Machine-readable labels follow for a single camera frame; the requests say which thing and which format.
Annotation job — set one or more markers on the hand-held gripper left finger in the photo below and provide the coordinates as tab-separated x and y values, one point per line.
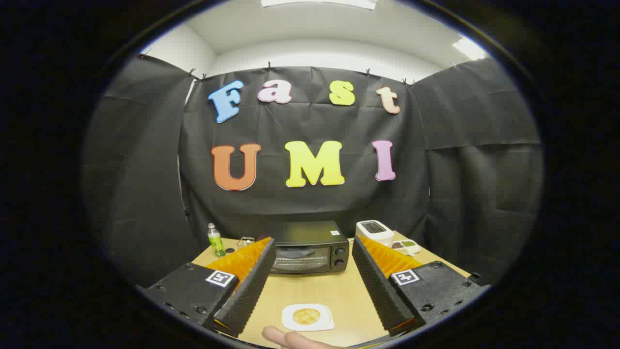
252	286

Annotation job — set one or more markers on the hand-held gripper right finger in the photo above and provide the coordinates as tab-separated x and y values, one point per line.
378	286

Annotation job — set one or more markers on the golden bread bun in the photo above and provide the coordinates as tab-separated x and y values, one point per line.
306	316

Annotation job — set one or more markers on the black toaster oven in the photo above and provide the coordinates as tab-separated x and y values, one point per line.
310	232

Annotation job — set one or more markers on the white pop-up toaster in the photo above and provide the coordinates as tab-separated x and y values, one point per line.
380	237

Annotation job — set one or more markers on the small clear glass holder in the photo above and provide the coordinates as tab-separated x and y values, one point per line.
245	242

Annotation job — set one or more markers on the white divided snack dish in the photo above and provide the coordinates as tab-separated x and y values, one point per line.
409	248

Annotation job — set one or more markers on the green label plastic bottle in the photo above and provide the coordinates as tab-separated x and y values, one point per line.
216	245

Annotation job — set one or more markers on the white square plate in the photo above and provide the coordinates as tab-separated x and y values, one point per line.
326	321

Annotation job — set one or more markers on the black backdrop cloth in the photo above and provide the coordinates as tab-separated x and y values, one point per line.
310	126

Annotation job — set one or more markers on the small ceiling light panel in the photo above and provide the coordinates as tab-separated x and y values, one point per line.
469	48

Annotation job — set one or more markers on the long ceiling light panel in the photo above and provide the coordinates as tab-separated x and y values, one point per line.
319	3

